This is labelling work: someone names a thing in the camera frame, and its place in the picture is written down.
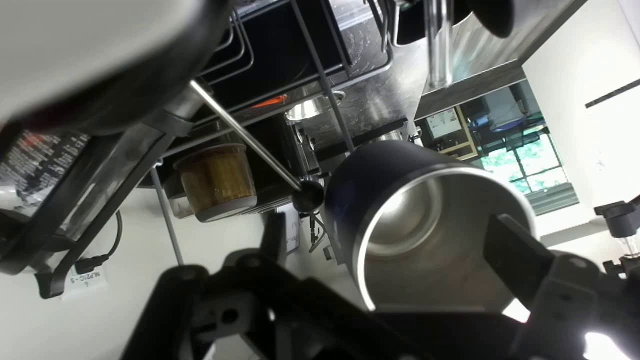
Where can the metal rod black knob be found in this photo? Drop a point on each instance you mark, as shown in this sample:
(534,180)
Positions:
(247,137)

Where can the navy blue steel mug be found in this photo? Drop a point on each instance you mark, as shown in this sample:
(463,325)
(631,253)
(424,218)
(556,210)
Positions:
(426,227)

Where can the steel paper towel dispenser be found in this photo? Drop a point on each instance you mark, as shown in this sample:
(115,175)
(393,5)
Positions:
(507,53)

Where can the black countertop appliance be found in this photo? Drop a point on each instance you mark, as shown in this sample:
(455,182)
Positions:
(87,192)

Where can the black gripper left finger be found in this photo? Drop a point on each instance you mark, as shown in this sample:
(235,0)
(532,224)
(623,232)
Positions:
(272,240)

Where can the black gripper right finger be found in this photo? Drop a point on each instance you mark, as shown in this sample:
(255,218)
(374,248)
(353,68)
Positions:
(517,263)

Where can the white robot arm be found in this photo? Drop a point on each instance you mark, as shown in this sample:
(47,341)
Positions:
(81,47)

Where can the black camera stand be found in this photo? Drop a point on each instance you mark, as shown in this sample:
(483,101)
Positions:
(621,217)

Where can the yellow translucent jar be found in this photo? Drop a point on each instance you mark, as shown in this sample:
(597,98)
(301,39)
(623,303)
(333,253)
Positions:
(216,180)

